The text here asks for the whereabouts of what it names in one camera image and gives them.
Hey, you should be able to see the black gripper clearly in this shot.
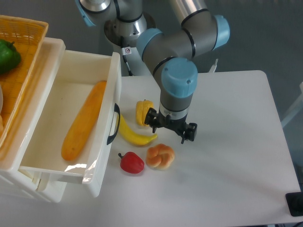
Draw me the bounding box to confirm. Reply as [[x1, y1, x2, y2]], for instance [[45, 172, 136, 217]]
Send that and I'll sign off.
[[144, 107, 197, 144]]

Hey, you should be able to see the orange woven basket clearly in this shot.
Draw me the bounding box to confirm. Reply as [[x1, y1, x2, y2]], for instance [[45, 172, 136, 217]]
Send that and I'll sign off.
[[0, 15, 48, 146]]

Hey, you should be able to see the red bell pepper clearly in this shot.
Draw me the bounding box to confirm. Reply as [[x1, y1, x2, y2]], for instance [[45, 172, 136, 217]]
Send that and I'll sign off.
[[118, 151, 144, 174]]

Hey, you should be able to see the white drawer cabinet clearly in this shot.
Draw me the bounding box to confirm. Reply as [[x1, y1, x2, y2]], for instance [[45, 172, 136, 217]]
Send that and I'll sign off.
[[0, 38, 66, 202]]

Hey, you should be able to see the long orange baguette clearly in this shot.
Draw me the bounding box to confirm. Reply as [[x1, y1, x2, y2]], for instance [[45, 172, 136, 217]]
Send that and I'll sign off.
[[61, 81, 107, 161]]

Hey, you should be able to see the yellow bell pepper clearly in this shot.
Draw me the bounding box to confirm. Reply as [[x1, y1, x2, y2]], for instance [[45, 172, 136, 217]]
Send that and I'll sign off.
[[136, 100, 154, 126]]

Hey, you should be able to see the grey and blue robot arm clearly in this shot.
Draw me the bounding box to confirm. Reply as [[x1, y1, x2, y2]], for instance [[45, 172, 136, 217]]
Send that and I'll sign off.
[[76, 0, 230, 141]]

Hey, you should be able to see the green bell pepper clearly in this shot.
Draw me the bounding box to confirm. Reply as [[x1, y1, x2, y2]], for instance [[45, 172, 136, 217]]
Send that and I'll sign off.
[[0, 39, 21, 74]]

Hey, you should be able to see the black device at table corner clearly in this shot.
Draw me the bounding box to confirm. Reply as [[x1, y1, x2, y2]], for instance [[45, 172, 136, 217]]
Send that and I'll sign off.
[[285, 192, 303, 217]]

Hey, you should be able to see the white drawer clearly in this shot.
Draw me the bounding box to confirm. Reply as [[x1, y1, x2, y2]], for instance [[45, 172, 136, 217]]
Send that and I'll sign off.
[[20, 51, 121, 202]]

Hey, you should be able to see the knotted bread roll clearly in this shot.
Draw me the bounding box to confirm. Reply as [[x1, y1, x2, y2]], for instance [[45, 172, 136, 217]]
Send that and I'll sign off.
[[145, 144, 175, 170]]

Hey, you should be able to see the yellow banana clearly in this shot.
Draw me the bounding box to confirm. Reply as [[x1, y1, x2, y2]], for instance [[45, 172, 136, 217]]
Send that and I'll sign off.
[[118, 115, 158, 146]]

